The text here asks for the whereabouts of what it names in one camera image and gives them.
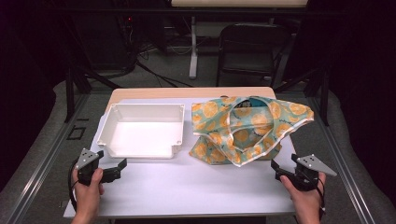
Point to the orange print cloth bag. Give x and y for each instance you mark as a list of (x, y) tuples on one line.
[(249, 137)]

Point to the person's left hand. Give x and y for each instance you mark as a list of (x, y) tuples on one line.
[(87, 199)]

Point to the dark cabinet with red light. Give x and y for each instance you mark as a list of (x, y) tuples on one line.
[(102, 40)]

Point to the light desk top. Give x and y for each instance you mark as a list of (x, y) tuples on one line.
[(239, 3)]

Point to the white plastic bin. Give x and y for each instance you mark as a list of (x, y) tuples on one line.
[(143, 137)]

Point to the black folding chair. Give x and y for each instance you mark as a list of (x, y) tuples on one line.
[(249, 56)]

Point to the black metal stand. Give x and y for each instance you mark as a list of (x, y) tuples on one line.
[(324, 93), (70, 93)]

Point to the black tape floor strip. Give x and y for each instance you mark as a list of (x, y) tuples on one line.
[(82, 119)]

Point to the white table mat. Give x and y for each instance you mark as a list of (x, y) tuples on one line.
[(186, 186)]

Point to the white desk leg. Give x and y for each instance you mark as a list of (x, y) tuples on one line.
[(193, 53)]

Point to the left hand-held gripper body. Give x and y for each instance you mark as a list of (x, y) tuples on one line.
[(85, 161)]

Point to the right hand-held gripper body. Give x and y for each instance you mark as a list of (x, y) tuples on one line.
[(308, 174)]

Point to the aluminium floor rail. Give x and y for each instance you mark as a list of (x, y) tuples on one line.
[(339, 161), (40, 168)]

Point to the person's right hand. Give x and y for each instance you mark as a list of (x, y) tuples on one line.
[(306, 202)]

